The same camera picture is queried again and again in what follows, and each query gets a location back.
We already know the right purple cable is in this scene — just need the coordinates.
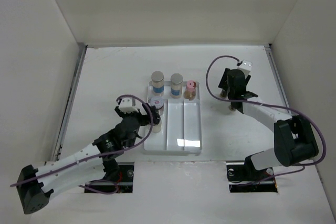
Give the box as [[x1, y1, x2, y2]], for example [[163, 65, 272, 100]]
[[205, 55, 327, 186]]

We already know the grey lid brown spice jar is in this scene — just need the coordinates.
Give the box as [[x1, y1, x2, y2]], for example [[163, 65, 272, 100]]
[[150, 96, 164, 116]]

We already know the blue label bead jar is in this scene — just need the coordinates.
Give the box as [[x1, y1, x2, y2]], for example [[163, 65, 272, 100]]
[[151, 71, 164, 96], [171, 73, 183, 99]]

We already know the white divided organizer tray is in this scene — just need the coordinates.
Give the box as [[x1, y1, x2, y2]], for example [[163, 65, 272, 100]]
[[143, 81, 202, 156]]

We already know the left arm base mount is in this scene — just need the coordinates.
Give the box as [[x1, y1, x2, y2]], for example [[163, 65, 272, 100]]
[[82, 163, 134, 195]]

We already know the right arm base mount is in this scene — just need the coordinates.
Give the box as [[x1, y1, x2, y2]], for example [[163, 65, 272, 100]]
[[226, 158, 278, 193]]

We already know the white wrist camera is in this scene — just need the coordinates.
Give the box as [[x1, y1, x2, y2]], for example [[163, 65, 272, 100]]
[[237, 60, 253, 78], [118, 97, 138, 114]]

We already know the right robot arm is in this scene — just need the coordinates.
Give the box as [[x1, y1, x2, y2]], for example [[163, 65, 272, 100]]
[[218, 68, 319, 180]]

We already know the pink cap spice bottle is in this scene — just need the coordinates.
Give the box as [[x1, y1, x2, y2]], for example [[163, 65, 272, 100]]
[[184, 80, 196, 101]]

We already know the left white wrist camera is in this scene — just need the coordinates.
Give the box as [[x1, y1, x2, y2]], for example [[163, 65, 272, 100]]
[[118, 97, 138, 114]]

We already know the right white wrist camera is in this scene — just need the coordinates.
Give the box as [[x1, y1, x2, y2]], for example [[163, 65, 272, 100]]
[[237, 60, 253, 78]]

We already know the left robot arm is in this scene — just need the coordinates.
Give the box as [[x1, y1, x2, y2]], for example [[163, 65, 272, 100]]
[[14, 103, 161, 215]]

